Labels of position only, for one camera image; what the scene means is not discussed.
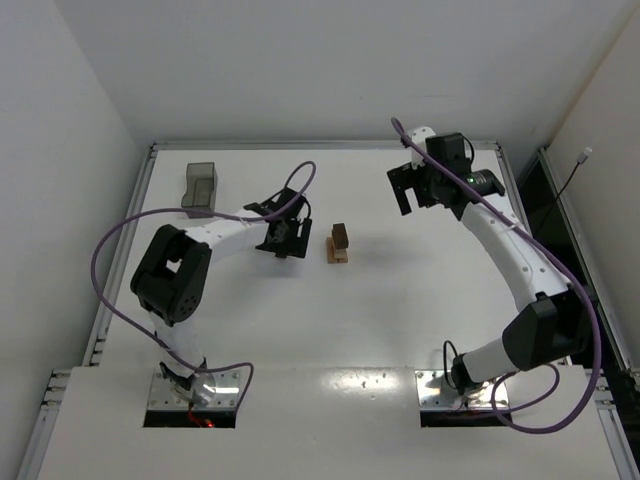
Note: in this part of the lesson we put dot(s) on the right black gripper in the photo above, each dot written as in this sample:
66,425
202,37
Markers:
406,181

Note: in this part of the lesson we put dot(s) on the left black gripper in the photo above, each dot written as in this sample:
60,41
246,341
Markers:
291,240

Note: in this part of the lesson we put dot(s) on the dark wood arch block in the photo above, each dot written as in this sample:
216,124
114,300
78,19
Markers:
339,236

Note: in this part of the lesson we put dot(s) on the smoky transparent plastic box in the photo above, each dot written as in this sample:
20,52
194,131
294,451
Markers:
201,189

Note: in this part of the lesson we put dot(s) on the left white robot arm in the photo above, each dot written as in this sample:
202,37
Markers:
170,279

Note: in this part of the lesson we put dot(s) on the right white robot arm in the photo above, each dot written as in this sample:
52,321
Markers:
552,321

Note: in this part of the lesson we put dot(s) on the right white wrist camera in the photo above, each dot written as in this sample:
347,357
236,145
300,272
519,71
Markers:
418,136

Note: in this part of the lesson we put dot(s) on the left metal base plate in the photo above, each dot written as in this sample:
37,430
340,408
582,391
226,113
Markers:
217,392

